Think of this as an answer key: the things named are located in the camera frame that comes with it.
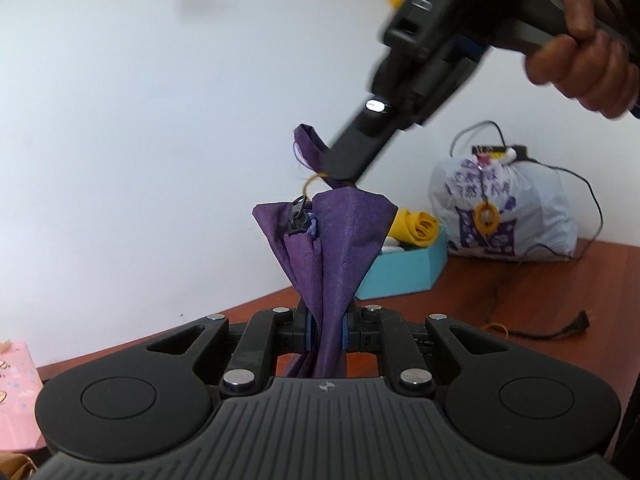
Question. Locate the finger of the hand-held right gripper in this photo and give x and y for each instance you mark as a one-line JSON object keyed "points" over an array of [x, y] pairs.
{"points": [[350, 155]]}

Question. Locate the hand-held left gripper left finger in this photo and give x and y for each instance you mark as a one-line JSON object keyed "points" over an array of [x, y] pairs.
{"points": [[306, 335]]}

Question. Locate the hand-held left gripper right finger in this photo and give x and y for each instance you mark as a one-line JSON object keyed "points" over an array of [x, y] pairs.
{"points": [[346, 335]]}

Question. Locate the yellow rubber band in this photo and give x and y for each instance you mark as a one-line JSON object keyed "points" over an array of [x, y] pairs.
{"points": [[487, 230], [312, 178], [497, 325]]}

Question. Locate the purple shopping bag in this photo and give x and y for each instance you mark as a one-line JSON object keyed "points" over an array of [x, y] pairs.
{"points": [[340, 240]]}

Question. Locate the yellow folded bag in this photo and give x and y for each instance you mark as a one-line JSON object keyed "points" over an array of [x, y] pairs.
{"points": [[417, 227]]}

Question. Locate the white purple printed plastic bag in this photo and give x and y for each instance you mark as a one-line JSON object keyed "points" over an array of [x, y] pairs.
{"points": [[540, 210]]}

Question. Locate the pink paper bag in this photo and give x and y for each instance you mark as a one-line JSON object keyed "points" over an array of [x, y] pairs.
{"points": [[17, 400]]}

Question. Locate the brown paper bag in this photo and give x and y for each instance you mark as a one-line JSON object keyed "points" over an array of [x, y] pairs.
{"points": [[12, 467]]}

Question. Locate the person's right hand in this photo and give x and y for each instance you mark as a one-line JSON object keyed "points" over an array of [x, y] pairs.
{"points": [[595, 60]]}

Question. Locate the light blue box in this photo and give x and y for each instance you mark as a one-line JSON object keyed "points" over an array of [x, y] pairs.
{"points": [[400, 275]]}

